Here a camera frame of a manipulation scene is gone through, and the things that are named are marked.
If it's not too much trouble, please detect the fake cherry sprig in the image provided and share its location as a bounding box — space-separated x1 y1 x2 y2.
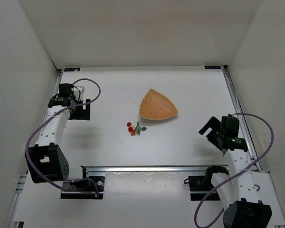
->
127 122 147 136

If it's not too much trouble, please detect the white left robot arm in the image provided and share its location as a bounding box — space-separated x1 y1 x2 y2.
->
28 83 90 181

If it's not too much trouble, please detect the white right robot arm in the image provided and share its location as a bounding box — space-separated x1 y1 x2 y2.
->
199 114 272 228

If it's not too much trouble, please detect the orange woven fruit bowl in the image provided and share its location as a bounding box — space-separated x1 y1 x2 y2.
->
139 89 178 121

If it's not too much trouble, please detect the right aluminium rail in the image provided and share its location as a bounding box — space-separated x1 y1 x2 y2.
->
222 65 264 172

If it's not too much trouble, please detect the aluminium rail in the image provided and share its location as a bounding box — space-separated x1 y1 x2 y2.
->
6 69 63 228
85 166 228 173
222 65 264 172

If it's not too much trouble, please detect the black left corner bracket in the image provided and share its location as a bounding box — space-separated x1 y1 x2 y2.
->
64 67 80 72

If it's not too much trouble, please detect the black corner bracket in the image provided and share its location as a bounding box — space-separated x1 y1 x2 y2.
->
64 67 80 72
204 66 221 70

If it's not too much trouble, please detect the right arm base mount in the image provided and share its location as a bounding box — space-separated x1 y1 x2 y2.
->
183 165 229 201

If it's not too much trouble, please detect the front aluminium rail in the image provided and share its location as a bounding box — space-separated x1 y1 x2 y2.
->
85 166 228 173

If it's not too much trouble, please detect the black right corner bracket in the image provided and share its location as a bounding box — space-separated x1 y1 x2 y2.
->
204 66 221 70

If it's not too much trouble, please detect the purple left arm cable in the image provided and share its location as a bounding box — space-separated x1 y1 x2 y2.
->
24 78 102 190

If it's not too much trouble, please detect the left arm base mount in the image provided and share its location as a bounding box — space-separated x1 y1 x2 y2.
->
60 173 105 200

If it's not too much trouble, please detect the left aluminium rail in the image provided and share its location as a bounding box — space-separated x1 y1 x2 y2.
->
6 69 63 228

